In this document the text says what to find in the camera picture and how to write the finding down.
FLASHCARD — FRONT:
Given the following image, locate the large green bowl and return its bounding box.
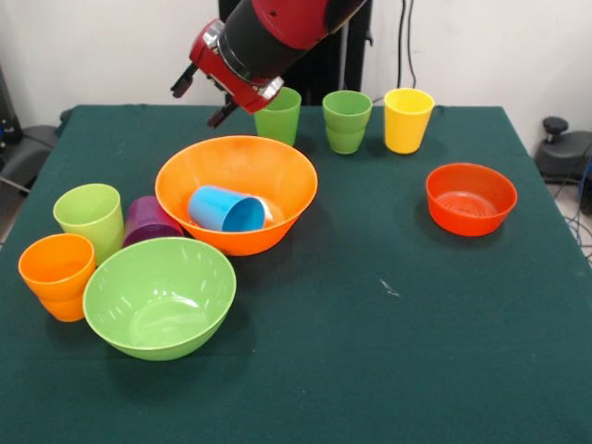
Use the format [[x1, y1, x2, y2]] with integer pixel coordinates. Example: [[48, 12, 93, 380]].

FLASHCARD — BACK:
[[81, 237, 238, 362]]

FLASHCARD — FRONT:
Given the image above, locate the red bowl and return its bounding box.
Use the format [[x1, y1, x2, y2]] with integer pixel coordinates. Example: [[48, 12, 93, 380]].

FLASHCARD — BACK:
[[425, 162, 518, 238]]

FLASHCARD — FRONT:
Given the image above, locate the yellow cup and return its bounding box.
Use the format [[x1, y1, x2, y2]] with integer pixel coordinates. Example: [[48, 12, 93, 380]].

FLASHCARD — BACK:
[[383, 87, 437, 155]]

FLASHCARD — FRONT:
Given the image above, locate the dark green tablecloth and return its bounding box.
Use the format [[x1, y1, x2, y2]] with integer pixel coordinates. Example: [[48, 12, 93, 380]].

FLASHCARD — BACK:
[[0, 104, 592, 444]]

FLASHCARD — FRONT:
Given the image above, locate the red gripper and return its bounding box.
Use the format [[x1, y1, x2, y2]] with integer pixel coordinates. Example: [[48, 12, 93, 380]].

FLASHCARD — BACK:
[[169, 18, 281, 130]]

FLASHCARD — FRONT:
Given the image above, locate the grey black device base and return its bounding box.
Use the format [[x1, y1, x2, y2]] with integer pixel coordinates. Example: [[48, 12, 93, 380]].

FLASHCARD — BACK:
[[535, 115, 592, 186], [0, 124, 64, 195]]

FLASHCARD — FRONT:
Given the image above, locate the black wall cable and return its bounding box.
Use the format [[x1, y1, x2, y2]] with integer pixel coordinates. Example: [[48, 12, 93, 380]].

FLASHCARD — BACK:
[[397, 0, 420, 92]]

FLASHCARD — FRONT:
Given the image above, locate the tangle of floor cables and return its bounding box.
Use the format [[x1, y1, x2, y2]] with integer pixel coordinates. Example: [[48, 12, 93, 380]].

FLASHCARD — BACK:
[[552, 156, 592, 269]]

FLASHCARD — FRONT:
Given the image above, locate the orange cup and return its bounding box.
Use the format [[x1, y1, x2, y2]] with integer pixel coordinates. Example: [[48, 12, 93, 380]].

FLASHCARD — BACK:
[[18, 233, 98, 301], [37, 290, 88, 323]]

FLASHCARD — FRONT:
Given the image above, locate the purple cup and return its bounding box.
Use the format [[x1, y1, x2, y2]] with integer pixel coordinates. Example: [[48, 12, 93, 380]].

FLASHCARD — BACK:
[[122, 195, 185, 249]]

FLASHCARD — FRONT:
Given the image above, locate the black equipment box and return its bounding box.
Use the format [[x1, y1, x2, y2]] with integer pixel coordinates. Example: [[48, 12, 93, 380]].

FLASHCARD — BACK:
[[0, 62, 23, 150]]

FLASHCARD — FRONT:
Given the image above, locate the lime green cup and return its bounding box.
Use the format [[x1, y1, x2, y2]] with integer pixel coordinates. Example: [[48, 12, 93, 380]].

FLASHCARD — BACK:
[[52, 183, 125, 267]]

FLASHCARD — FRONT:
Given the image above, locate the blue cup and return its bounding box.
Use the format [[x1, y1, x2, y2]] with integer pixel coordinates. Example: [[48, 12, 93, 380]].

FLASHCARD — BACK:
[[187, 184, 265, 233]]

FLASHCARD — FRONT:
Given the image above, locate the large orange bowl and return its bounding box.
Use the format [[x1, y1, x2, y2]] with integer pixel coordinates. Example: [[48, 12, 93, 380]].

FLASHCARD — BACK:
[[154, 134, 319, 257]]

